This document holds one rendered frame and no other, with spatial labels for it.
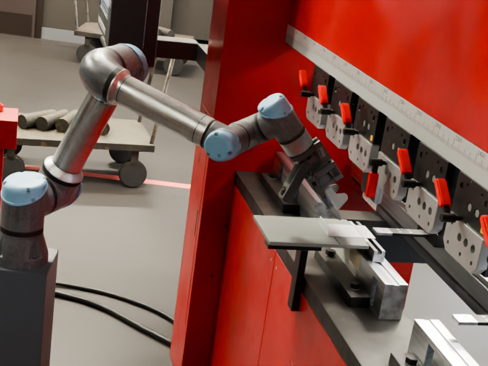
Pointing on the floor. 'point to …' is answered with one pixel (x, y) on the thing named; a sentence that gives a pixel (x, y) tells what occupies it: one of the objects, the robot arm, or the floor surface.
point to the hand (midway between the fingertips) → (332, 213)
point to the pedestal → (7, 133)
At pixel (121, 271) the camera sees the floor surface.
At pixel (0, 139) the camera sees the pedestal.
